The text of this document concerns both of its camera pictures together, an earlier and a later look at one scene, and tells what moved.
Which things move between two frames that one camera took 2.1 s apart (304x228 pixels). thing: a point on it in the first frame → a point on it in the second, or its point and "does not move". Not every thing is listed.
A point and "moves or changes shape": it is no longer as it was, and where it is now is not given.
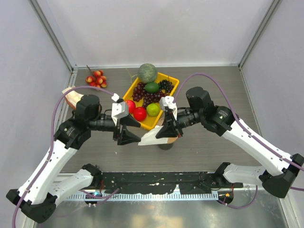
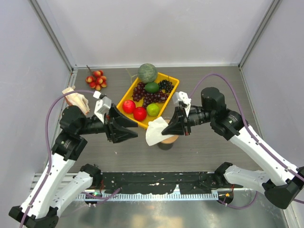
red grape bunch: x=139 y=93 does not move
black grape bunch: x=166 y=85 does not move
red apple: x=131 y=106 does not move
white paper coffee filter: x=149 y=137 moves or changes shape
